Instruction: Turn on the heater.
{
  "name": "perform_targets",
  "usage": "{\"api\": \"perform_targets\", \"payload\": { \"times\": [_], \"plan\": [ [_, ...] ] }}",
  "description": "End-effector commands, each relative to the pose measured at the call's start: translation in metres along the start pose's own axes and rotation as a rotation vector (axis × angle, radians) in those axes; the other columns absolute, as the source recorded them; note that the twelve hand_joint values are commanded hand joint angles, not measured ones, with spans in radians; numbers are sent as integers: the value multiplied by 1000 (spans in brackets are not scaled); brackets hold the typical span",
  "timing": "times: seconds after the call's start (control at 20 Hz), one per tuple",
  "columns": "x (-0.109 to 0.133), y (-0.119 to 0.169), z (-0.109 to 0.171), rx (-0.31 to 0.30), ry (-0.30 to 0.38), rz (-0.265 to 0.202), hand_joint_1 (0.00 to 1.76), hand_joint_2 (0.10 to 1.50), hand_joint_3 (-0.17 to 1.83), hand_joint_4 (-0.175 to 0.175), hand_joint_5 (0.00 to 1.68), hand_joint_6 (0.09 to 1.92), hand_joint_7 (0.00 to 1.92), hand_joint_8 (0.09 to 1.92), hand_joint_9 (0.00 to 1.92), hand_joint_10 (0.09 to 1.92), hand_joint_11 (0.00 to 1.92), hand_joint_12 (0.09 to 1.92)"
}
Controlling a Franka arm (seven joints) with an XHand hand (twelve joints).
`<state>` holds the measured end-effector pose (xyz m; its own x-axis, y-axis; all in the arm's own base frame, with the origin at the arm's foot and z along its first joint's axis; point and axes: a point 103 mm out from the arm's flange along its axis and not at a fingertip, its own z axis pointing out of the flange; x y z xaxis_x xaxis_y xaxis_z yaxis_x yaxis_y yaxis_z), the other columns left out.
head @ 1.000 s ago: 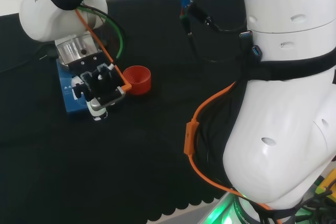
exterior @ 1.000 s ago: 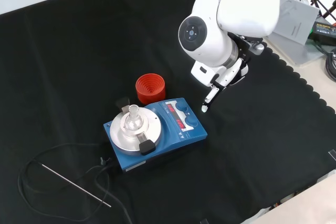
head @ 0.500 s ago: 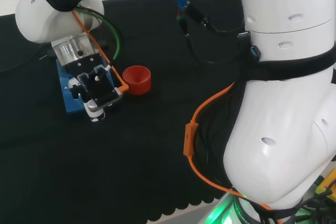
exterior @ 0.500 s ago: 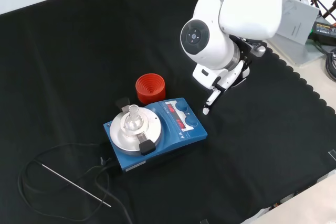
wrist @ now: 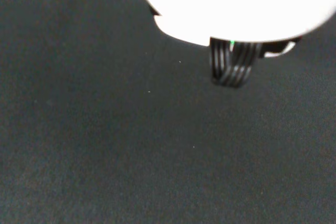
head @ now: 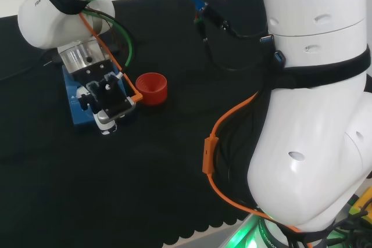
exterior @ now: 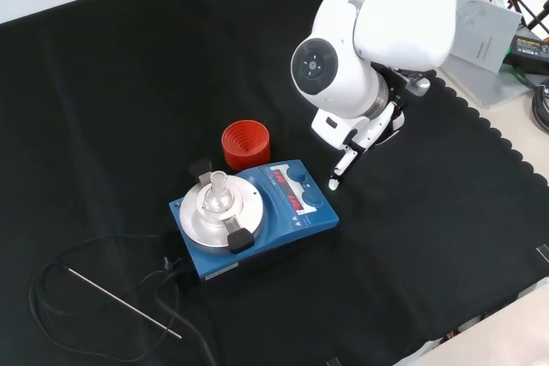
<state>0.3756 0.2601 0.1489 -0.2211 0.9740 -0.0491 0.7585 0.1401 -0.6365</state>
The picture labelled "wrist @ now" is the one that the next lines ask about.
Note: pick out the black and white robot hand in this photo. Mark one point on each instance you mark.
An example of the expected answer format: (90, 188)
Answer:
(236, 3)

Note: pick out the black bench cloth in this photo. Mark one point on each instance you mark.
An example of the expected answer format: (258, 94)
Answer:
(131, 142)

